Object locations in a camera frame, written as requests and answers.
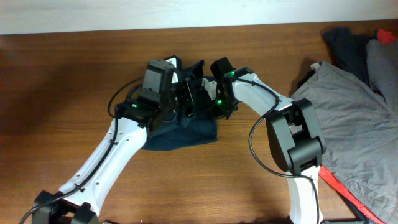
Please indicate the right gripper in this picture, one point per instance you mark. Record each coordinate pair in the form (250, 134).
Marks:
(217, 114)

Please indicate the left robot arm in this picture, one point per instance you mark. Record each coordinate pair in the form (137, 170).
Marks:
(80, 200)

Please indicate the grey shorts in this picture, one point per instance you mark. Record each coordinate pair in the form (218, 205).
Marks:
(360, 131)

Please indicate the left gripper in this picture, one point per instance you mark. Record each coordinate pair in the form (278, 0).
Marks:
(188, 96)

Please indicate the red and black garment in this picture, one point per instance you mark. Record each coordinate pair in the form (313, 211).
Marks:
(348, 199)

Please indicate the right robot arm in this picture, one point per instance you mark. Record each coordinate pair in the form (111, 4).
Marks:
(294, 134)

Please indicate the red cloth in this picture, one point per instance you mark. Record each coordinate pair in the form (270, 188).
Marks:
(385, 37)

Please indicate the navy blue shorts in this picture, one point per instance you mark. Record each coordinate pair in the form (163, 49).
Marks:
(181, 130)

